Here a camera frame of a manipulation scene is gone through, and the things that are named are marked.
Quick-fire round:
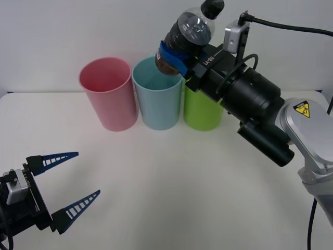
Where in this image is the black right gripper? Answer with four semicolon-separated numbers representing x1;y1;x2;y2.
158;40;248;102

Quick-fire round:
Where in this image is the green plastic bin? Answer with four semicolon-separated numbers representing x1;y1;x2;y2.
183;77;226;132

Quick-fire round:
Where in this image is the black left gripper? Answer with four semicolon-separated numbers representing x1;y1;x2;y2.
5;151;101;235

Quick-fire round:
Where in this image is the pink plastic bin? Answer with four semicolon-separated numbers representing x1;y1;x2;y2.
79;57;138;132

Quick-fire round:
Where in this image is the pale blue plastic bin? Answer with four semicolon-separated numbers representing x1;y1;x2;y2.
132;55;186;131

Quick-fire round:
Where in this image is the dark drink plastic bottle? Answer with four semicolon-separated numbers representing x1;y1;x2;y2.
154;0;225;76

